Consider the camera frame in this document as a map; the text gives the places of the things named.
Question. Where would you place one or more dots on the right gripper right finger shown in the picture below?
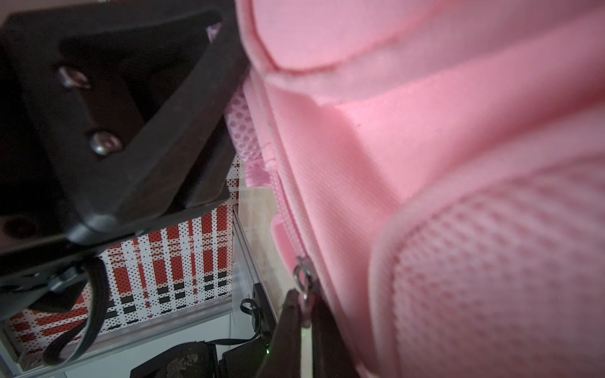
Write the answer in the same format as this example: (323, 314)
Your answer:
(330, 356)

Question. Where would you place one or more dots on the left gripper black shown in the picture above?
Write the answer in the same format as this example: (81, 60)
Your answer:
(105, 108)

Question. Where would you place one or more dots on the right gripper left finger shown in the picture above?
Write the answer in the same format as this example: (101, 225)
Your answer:
(284, 358)

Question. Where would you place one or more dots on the pink backpack zipper pull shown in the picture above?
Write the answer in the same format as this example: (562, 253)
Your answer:
(306, 280)

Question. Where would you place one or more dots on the pink backpack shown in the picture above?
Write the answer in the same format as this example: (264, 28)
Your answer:
(441, 163)

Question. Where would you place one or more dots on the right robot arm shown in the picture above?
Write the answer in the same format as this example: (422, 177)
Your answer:
(199, 359)

